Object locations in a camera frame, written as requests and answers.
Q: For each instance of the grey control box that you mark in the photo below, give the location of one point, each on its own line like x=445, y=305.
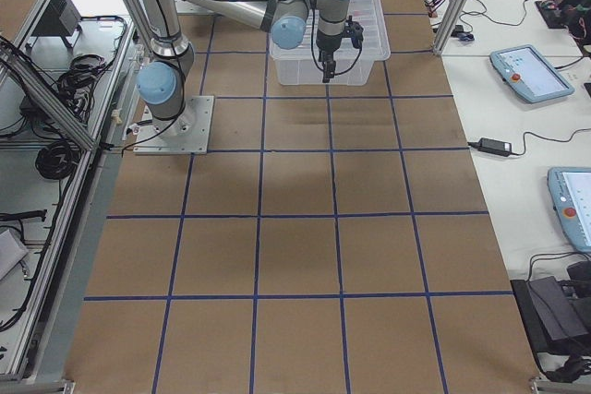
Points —
x=59, y=19

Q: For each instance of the far teach pendant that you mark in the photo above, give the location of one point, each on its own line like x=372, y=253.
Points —
x=529, y=74

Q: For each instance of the clear plastic storage box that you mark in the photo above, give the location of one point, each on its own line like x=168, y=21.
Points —
x=288, y=31

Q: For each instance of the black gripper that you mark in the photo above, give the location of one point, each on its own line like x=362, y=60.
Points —
x=327, y=46

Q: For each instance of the teach pendant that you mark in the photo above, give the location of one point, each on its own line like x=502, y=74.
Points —
x=529, y=74
x=569, y=188

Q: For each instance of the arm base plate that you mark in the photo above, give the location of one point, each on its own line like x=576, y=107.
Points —
x=189, y=134
x=187, y=8

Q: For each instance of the black power adapter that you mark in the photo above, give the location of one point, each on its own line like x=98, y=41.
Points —
x=493, y=147

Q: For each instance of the near teach pendant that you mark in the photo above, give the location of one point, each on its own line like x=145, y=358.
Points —
x=569, y=188

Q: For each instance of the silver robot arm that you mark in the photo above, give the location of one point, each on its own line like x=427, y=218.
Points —
x=161, y=83

